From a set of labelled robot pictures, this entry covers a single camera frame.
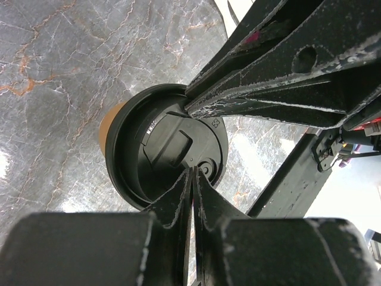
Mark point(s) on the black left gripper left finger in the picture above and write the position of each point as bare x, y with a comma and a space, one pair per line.
150, 247

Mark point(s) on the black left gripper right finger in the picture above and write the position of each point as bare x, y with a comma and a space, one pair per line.
234, 249

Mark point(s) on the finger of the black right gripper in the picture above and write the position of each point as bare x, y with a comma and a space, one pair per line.
265, 25
344, 91

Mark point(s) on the black plastic cup lid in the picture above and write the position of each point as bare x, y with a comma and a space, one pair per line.
151, 141

